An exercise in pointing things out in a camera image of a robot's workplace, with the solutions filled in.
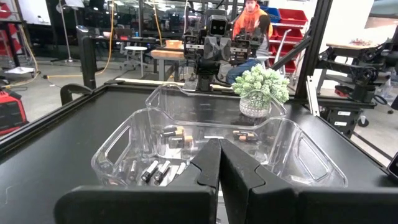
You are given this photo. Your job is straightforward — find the black box white labels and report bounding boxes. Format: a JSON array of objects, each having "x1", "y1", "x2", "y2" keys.
[{"x1": 320, "y1": 107, "x2": 363, "y2": 139}]

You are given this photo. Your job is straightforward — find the black frame upright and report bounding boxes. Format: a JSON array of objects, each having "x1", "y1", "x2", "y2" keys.
[{"x1": 270, "y1": 0, "x2": 334, "y2": 100}]

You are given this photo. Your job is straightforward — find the red black equipment case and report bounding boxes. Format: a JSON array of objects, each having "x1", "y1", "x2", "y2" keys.
[{"x1": 0, "y1": 86, "x2": 29, "y2": 137}]

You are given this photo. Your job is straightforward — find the yellow floor cable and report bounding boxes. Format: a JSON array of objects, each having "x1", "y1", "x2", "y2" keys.
[{"x1": 43, "y1": 0, "x2": 115, "y2": 79}]

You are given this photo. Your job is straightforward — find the white round stool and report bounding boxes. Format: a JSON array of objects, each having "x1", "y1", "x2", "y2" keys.
[{"x1": 123, "y1": 45, "x2": 149, "y2": 78}]

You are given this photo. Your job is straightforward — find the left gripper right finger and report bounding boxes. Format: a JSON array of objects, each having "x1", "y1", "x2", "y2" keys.
[{"x1": 219, "y1": 138, "x2": 398, "y2": 224}]

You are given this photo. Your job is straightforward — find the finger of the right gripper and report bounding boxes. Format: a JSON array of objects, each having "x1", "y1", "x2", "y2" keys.
[
  {"x1": 204, "y1": 36, "x2": 218, "y2": 60},
  {"x1": 218, "y1": 36, "x2": 233, "y2": 60}
]

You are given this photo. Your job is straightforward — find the person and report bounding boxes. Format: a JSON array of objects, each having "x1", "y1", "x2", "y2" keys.
[{"x1": 225, "y1": 0, "x2": 274, "y2": 85}]

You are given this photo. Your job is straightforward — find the black table clamp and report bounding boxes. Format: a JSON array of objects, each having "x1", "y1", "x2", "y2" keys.
[{"x1": 60, "y1": 83, "x2": 94, "y2": 106}]

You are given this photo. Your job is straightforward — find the white paper sheet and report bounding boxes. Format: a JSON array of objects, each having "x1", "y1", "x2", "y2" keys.
[{"x1": 4, "y1": 66, "x2": 35, "y2": 78}]

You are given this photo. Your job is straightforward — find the small wooden box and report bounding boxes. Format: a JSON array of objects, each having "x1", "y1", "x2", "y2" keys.
[{"x1": 164, "y1": 39, "x2": 184, "y2": 50}]

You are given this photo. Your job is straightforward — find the black floor stand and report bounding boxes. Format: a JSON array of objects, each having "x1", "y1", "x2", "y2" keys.
[{"x1": 76, "y1": 25, "x2": 98, "y2": 91}]

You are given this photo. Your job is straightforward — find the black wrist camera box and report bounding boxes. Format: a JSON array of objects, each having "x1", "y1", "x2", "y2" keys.
[{"x1": 205, "y1": 9, "x2": 230, "y2": 37}]

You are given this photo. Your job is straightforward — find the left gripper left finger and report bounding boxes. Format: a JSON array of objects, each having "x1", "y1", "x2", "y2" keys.
[{"x1": 53, "y1": 138, "x2": 223, "y2": 224}]

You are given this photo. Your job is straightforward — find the clear plastic bin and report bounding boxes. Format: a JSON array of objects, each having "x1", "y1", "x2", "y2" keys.
[
  {"x1": 145, "y1": 82, "x2": 289, "y2": 125},
  {"x1": 90, "y1": 107, "x2": 348, "y2": 189}
]

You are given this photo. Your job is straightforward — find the wooden table border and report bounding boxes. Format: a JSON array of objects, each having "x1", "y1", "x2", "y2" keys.
[{"x1": 116, "y1": 77, "x2": 187, "y2": 86}]

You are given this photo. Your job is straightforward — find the blue storage bin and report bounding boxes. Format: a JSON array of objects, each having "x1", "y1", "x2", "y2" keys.
[{"x1": 260, "y1": 6, "x2": 281, "y2": 23}]

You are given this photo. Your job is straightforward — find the wooden station table top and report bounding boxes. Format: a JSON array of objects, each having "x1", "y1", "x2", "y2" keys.
[{"x1": 325, "y1": 40, "x2": 382, "y2": 50}]

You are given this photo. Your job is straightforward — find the silver mounting bracket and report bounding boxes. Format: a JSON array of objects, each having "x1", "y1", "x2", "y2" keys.
[{"x1": 305, "y1": 75, "x2": 322, "y2": 118}]

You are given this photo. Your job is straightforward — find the white board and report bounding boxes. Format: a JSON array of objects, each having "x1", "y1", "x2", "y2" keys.
[{"x1": 17, "y1": 0, "x2": 52, "y2": 26}]

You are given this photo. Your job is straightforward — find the black neighbouring robot station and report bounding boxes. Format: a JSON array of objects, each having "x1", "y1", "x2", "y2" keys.
[{"x1": 317, "y1": 40, "x2": 398, "y2": 131}]

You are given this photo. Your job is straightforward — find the green artificial potted plant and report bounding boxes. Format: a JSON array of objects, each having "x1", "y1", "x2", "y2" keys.
[{"x1": 231, "y1": 63, "x2": 290, "y2": 118}]

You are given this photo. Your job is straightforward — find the red storage bins shelf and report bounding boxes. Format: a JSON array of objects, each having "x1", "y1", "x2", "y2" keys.
[{"x1": 269, "y1": 8, "x2": 309, "y2": 74}]

